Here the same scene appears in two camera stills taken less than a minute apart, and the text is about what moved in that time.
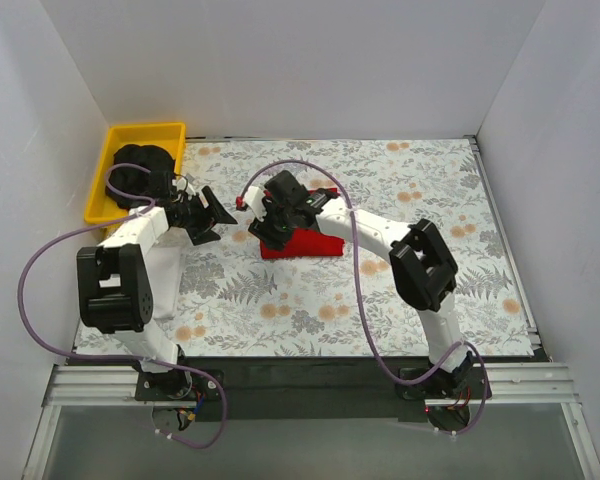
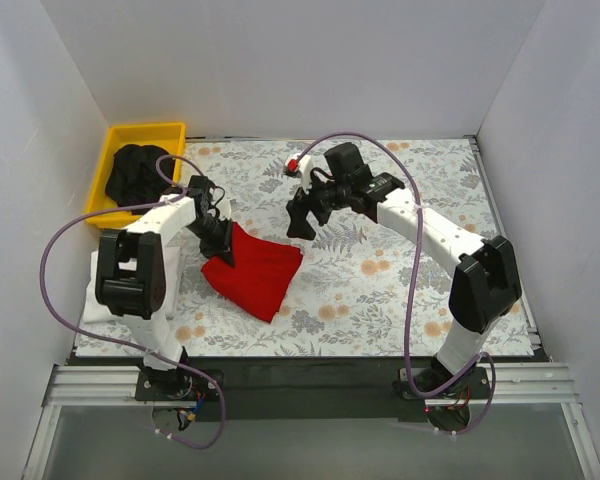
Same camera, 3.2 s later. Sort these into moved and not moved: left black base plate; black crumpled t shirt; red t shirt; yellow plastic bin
Moved: red t shirt
Not moved: yellow plastic bin; left black base plate; black crumpled t shirt
